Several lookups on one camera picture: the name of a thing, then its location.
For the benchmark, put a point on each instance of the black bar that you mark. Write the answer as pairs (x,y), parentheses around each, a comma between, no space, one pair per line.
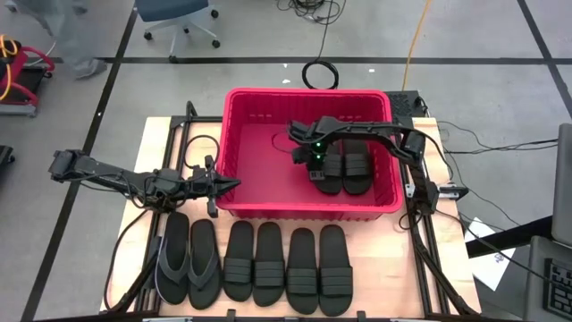
(509,236)

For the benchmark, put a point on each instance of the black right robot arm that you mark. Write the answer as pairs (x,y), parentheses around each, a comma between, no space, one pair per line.
(366,126)

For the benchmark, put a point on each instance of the black rubber slide sandal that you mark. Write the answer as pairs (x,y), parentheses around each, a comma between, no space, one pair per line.
(239,246)
(302,255)
(357,170)
(269,246)
(335,255)
(331,182)

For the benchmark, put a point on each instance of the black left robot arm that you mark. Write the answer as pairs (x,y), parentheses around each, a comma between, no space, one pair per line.
(103,172)

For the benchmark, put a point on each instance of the white paper sheet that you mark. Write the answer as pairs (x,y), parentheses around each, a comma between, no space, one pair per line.
(489,268)

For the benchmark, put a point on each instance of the black table clamp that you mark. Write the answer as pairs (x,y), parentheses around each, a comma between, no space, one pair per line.
(231,315)
(361,316)

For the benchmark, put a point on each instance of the red plastic bin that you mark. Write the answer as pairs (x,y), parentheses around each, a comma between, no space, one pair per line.
(259,179)

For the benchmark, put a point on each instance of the black keyboard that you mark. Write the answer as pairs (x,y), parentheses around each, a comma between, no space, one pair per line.
(558,290)

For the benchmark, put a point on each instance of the black perforated box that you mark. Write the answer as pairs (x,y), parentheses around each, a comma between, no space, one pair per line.
(402,104)

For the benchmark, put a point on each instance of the red cart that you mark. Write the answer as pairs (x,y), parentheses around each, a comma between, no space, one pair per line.
(18,67)

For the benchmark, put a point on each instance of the grey desk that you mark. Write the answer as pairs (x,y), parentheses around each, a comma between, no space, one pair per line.
(536,268)

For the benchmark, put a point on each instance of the grey monitor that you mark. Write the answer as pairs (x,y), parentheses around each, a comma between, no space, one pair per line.
(563,179)

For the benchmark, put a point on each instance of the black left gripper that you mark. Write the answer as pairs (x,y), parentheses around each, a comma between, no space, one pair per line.
(211,185)

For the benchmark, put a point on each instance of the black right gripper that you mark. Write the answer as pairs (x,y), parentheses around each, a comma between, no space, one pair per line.
(315,162)

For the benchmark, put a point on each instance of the blue office chair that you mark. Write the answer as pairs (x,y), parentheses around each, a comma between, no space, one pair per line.
(170,9)

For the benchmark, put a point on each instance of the person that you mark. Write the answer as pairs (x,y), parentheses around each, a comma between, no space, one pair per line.
(76,40)

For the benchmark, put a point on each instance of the dark grey flip-flop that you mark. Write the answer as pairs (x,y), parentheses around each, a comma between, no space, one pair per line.
(204,250)
(172,250)

